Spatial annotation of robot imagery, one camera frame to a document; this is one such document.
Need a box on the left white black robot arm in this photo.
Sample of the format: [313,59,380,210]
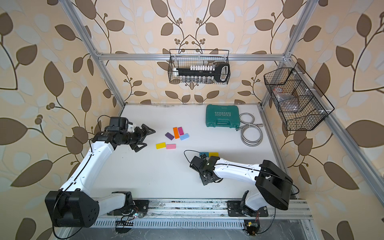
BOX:
[45,117,156,228]

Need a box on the purple block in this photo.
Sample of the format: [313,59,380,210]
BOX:
[165,133,175,140]

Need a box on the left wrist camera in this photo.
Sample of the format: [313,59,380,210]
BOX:
[107,117,134,133]

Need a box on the light blue tilted block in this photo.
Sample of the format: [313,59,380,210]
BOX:
[180,134,190,141]

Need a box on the small yellow block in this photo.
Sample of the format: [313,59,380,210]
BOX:
[209,152,219,157]

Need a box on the magenta block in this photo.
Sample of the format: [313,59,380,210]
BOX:
[178,127,184,136]

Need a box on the coiled metal hose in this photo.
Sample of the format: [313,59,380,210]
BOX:
[236,112,264,147]

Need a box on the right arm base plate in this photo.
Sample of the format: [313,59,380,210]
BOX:
[227,200,269,218]

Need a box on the aluminium frame rail front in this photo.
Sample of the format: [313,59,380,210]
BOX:
[64,197,313,221]

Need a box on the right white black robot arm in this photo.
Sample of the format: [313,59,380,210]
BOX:
[189,155,294,217]

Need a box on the orange block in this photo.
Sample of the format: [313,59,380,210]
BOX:
[173,127,180,139]

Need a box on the black wire basket wall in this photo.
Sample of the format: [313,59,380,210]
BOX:
[264,63,335,131]
[168,48,231,85]

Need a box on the pink block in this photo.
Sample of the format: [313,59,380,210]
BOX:
[166,144,177,150]

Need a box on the green plastic tool case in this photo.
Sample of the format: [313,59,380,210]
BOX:
[206,105,240,129]

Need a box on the black wire basket back wall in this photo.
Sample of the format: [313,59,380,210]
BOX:
[168,48,231,85]

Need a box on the plastic bag in basket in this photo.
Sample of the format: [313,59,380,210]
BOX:
[273,87,300,112]

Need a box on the teal block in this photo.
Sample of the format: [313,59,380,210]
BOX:
[199,152,209,158]

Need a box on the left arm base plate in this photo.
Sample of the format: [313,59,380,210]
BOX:
[107,200,150,218]

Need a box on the black wire basket right wall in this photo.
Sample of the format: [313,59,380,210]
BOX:
[264,63,335,131]

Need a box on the black white tool in basket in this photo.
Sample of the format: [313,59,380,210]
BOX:
[169,63,231,84]

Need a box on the large yellow block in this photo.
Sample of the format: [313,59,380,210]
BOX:
[156,143,167,150]

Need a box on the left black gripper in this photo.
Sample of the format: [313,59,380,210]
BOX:
[119,123,155,151]

